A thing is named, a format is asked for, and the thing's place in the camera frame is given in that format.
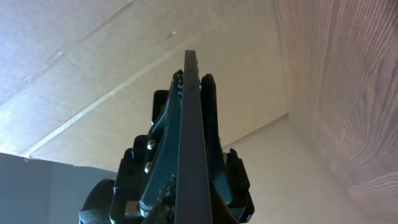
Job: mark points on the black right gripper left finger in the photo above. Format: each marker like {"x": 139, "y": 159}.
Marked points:
{"x": 163, "y": 212}

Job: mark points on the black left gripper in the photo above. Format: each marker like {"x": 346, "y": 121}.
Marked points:
{"x": 145, "y": 169}

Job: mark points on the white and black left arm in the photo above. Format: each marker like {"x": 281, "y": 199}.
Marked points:
{"x": 98, "y": 202}

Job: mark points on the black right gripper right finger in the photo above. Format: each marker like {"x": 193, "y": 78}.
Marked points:
{"x": 219, "y": 210}

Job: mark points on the blue smartphone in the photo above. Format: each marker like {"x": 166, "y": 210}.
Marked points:
{"x": 192, "y": 202}

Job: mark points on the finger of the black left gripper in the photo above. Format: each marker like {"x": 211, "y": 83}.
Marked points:
{"x": 215, "y": 157}

